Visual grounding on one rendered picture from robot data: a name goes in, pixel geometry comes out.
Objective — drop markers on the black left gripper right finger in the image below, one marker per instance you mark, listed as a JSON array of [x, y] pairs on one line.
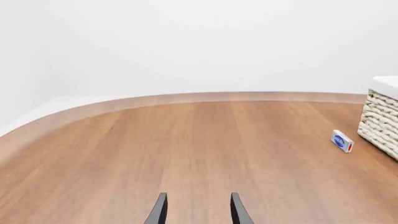
[[238, 211]]

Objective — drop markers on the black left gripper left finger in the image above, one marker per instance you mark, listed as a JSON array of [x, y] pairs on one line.
[[159, 210]]

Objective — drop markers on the blue and white cream cheese box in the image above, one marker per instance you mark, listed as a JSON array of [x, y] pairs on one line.
[[341, 141]]

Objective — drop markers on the white woven basket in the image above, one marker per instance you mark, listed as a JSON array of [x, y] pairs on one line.
[[381, 116]]

